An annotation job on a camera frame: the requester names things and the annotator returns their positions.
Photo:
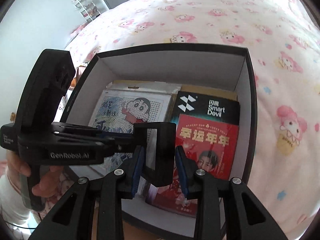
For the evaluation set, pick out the small black box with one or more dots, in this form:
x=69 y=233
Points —
x=158 y=142

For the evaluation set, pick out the cartoon boy diamond-painting pack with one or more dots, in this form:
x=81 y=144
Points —
x=125 y=103

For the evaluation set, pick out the red celebrity photo card pack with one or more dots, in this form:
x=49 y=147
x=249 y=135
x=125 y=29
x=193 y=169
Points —
x=211 y=144

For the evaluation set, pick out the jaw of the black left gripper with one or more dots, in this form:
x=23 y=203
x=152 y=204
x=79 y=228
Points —
x=105 y=143

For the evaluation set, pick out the black Smart Devil screen-protector box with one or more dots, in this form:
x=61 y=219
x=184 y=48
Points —
x=206 y=107

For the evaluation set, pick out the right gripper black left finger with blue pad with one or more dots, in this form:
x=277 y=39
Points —
x=91 y=203

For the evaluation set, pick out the person's left hand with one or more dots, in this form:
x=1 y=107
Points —
x=48 y=184

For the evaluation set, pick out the white wire shelf rack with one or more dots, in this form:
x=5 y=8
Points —
x=87 y=9

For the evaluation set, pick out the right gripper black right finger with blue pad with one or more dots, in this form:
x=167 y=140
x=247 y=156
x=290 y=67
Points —
x=225 y=208

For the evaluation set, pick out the pink cartoon print blanket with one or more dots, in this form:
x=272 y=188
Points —
x=284 y=47

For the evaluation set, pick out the black cardboard storage box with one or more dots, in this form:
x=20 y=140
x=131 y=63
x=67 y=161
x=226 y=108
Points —
x=207 y=65

